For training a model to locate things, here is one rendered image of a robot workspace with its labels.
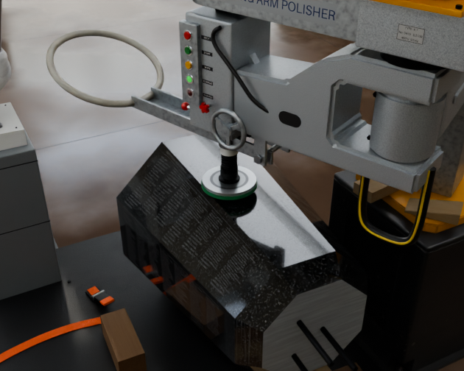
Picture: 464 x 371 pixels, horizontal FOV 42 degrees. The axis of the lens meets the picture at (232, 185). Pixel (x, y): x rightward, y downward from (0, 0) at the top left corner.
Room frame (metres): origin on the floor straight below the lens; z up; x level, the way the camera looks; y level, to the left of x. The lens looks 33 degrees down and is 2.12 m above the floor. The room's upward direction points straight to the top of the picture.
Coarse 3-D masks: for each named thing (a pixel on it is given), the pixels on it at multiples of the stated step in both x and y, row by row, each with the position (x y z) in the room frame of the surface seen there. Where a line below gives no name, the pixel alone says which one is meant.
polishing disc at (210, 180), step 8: (216, 168) 2.05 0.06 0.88; (240, 168) 2.05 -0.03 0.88; (208, 176) 1.99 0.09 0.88; (216, 176) 1.99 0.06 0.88; (240, 176) 1.99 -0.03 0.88; (248, 176) 1.99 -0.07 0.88; (208, 184) 1.93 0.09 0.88; (216, 184) 1.93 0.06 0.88; (224, 184) 1.93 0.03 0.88; (240, 184) 1.93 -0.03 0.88; (248, 184) 1.93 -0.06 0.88; (216, 192) 1.88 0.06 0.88; (224, 192) 1.88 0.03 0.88; (232, 192) 1.88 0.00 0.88; (240, 192) 1.88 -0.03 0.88
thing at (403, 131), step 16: (384, 96) 1.53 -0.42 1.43; (384, 112) 1.51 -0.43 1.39; (400, 112) 1.48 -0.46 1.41; (416, 112) 1.47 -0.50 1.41; (432, 112) 1.48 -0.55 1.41; (384, 128) 1.51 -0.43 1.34; (400, 128) 1.48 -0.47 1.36; (416, 128) 1.47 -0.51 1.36; (432, 128) 1.49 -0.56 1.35; (384, 144) 1.50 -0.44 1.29; (400, 144) 1.48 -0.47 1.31; (416, 144) 1.47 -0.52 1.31; (432, 144) 1.50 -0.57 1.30; (400, 160) 1.47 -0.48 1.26; (416, 160) 1.47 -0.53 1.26
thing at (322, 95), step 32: (256, 64) 1.88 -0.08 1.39; (288, 64) 1.87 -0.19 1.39; (320, 64) 1.65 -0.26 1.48; (352, 64) 1.57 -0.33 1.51; (384, 64) 1.53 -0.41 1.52; (256, 96) 1.77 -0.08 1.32; (288, 96) 1.70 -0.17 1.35; (320, 96) 1.63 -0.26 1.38; (352, 96) 1.70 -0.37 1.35; (416, 96) 1.45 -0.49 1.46; (256, 128) 1.77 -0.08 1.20; (288, 128) 1.70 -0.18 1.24; (320, 128) 1.62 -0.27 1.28; (352, 128) 1.68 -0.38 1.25; (320, 160) 1.63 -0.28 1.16; (352, 160) 1.55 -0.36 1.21; (384, 160) 1.50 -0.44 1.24
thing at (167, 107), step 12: (132, 96) 2.20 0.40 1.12; (156, 96) 2.28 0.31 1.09; (168, 96) 2.23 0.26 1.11; (144, 108) 2.16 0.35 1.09; (156, 108) 2.12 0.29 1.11; (168, 108) 2.19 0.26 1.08; (180, 108) 2.19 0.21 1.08; (168, 120) 2.08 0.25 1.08; (180, 120) 2.04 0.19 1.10; (204, 132) 1.97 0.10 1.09; (252, 144) 1.83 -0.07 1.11; (252, 156) 1.83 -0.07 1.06
